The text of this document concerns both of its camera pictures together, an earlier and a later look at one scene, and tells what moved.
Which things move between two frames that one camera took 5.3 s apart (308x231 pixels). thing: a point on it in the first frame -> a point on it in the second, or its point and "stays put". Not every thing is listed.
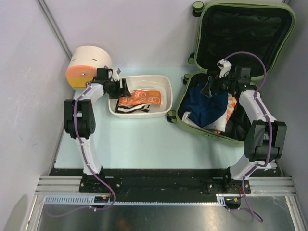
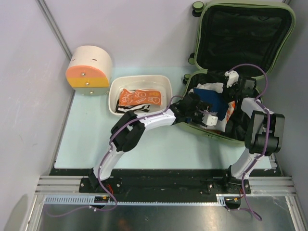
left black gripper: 120,91 -> 203,106
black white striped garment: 122,109 stays put
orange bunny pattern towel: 142,96 stays put
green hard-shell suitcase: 251,35 stays put
